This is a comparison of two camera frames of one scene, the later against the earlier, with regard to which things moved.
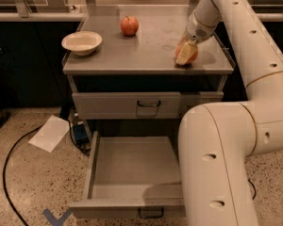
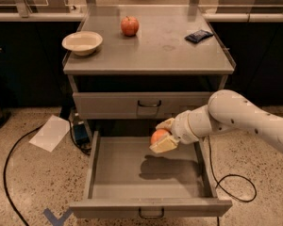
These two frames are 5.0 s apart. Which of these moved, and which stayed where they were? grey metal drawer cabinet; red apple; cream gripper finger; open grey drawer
Moved: cream gripper finger
Stayed: open grey drawer; red apple; grey metal drawer cabinet
